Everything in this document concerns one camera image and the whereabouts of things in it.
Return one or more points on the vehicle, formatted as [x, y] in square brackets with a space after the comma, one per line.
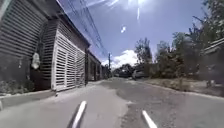
[137, 74]

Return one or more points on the utility pole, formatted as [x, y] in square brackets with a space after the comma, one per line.
[109, 63]

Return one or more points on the concrete kerb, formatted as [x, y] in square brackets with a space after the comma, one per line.
[23, 98]

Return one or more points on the low plants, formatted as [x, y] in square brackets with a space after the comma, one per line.
[15, 86]

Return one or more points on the dry grass verge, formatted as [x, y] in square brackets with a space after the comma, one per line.
[180, 85]

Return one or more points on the building with slatted wall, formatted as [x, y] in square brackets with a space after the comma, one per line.
[43, 50]

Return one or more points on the row of trees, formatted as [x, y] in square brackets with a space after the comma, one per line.
[180, 53]

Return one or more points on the grey concrete road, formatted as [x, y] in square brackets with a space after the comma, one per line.
[133, 103]

